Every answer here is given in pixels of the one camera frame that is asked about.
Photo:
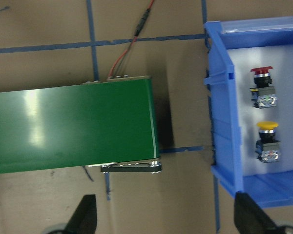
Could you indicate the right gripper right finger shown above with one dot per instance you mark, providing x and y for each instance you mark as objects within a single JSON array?
[{"x": 249, "y": 218}]

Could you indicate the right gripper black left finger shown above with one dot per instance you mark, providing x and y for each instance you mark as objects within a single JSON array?
[{"x": 84, "y": 219}]

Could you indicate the yellow mushroom push button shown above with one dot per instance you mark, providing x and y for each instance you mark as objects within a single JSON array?
[{"x": 267, "y": 147}]

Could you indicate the red mushroom push button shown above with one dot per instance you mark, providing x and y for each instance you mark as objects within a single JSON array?
[{"x": 263, "y": 95}]

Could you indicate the blue bin right side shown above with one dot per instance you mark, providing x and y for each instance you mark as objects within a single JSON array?
[{"x": 270, "y": 189}]

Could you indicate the green conveyor belt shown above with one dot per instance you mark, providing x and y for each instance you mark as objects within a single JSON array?
[{"x": 97, "y": 123}]

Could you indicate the white foam pad right bin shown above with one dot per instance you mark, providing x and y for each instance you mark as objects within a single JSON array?
[{"x": 280, "y": 58}]

